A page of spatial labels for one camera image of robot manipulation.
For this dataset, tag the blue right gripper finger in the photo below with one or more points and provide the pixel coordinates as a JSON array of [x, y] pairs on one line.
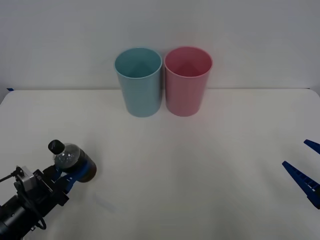
[[306, 181], [314, 145]]

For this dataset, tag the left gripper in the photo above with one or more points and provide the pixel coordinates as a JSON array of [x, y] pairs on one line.
[[46, 193]]

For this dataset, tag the dark bottle with black cap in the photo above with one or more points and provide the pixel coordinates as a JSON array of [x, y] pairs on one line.
[[69, 155]]

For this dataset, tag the pale blue plastic bin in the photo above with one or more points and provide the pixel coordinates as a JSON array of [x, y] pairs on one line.
[[141, 95]]

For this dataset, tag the pink plastic bin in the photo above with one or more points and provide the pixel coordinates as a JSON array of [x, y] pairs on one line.
[[185, 95]]

